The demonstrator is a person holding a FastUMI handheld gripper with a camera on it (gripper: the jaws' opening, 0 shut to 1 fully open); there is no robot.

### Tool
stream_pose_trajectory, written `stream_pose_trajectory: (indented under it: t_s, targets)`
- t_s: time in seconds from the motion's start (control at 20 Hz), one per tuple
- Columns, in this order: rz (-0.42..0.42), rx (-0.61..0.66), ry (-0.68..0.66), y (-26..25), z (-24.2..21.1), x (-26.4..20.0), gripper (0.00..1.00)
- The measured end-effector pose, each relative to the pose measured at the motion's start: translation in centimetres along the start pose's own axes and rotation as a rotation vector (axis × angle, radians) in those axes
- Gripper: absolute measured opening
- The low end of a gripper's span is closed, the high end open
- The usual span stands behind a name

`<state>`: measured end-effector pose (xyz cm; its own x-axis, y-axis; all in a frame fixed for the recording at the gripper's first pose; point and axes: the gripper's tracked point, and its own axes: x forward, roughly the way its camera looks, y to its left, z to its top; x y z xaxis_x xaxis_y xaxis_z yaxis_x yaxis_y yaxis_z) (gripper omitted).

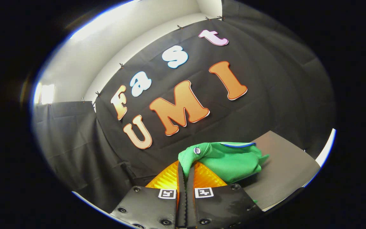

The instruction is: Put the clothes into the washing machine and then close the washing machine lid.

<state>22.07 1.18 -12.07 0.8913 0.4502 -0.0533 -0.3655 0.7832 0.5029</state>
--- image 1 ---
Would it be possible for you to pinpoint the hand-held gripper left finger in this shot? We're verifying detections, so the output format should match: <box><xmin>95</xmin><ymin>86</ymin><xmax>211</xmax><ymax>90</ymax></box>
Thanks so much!
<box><xmin>109</xmin><ymin>161</ymin><xmax>187</xmax><ymax>229</ymax></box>

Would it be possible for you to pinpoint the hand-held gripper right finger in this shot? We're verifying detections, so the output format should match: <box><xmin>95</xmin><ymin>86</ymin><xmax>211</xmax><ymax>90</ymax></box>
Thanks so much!
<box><xmin>187</xmin><ymin>162</ymin><xmax>263</xmax><ymax>229</ymax></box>

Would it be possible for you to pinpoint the green polo shirt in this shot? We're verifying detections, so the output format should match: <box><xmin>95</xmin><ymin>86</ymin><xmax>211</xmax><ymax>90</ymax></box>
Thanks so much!
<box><xmin>178</xmin><ymin>142</ymin><xmax>270</xmax><ymax>204</ymax></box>

